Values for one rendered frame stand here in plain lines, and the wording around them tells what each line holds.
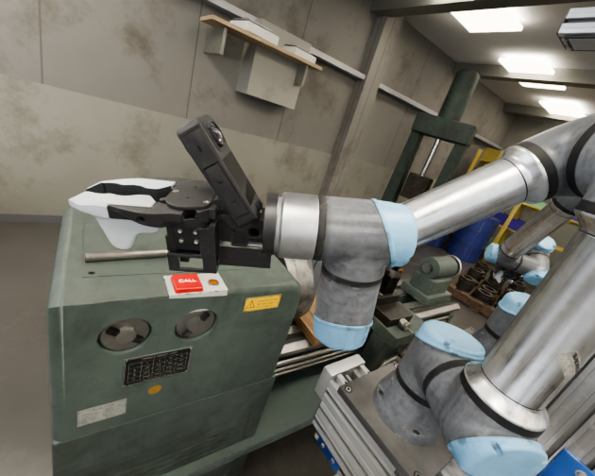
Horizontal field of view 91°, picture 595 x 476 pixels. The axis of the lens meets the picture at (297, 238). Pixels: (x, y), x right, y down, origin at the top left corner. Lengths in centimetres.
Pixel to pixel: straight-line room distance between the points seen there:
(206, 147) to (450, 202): 35
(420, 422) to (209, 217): 59
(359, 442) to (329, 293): 54
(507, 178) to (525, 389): 29
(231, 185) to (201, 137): 5
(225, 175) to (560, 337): 44
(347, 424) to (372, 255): 59
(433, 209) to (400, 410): 42
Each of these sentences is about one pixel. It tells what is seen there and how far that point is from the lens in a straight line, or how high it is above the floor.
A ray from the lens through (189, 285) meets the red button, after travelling 72.
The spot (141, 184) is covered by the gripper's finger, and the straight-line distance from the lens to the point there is 37.
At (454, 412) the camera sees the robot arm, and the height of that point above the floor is 135.
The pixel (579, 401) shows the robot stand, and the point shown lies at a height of 137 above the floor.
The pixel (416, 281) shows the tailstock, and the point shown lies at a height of 96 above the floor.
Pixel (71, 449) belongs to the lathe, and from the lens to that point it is 101.
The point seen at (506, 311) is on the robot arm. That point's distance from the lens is 110.
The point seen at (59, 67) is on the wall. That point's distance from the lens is 354.
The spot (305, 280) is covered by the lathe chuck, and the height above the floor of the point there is 117.
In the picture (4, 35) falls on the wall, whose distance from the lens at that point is 356.
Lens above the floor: 168
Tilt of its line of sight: 22 degrees down
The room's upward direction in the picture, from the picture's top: 18 degrees clockwise
